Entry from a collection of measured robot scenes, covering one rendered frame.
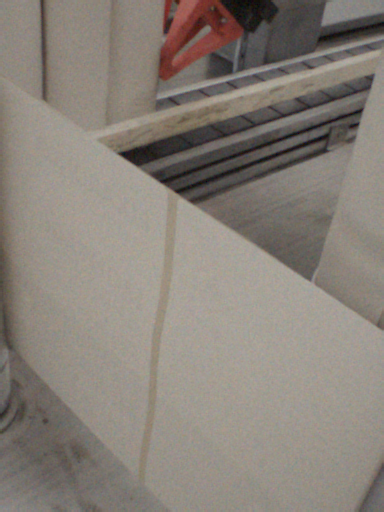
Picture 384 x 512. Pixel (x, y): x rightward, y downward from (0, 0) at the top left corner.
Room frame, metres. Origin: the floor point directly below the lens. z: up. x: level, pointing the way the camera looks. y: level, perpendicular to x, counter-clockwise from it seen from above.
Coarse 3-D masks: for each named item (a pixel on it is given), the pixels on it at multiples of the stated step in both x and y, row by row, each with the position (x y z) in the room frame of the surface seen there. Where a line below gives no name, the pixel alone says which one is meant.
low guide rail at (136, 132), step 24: (312, 72) 0.62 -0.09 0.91; (336, 72) 0.64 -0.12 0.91; (360, 72) 0.67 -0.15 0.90; (216, 96) 0.54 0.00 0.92; (240, 96) 0.55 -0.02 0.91; (264, 96) 0.57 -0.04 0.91; (288, 96) 0.59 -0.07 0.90; (144, 120) 0.48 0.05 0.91; (168, 120) 0.49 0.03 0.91; (192, 120) 0.51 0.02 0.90; (216, 120) 0.53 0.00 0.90; (120, 144) 0.46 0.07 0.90; (144, 144) 0.47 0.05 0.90
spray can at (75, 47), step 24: (48, 0) 0.45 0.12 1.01; (72, 0) 0.44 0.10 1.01; (96, 0) 0.45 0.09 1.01; (48, 24) 0.45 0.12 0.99; (72, 24) 0.44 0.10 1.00; (96, 24) 0.45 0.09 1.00; (48, 48) 0.45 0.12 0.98; (72, 48) 0.45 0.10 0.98; (96, 48) 0.45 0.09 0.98; (48, 72) 0.45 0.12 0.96; (72, 72) 0.45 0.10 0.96; (96, 72) 0.45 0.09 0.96; (48, 96) 0.45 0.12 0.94; (72, 96) 0.45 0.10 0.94; (96, 96) 0.45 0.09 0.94; (72, 120) 0.45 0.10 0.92; (96, 120) 0.46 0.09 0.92
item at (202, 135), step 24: (360, 48) 0.80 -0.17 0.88; (264, 72) 0.69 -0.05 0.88; (288, 72) 0.70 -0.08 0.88; (168, 96) 0.60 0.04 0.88; (192, 96) 0.61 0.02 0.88; (312, 96) 0.65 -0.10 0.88; (336, 96) 0.65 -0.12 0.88; (240, 120) 0.57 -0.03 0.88; (264, 120) 0.58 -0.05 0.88; (168, 144) 0.51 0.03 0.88; (192, 144) 0.51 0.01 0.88
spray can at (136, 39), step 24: (120, 0) 0.48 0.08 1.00; (144, 0) 0.49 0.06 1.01; (120, 24) 0.48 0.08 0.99; (144, 24) 0.49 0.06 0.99; (120, 48) 0.48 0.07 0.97; (144, 48) 0.49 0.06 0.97; (120, 72) 0.48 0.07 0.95; (144, 72) 0.49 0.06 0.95; (120, 96) 0.48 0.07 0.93; (144, 96) 0.49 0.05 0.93; (120, 120) 0.48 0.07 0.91
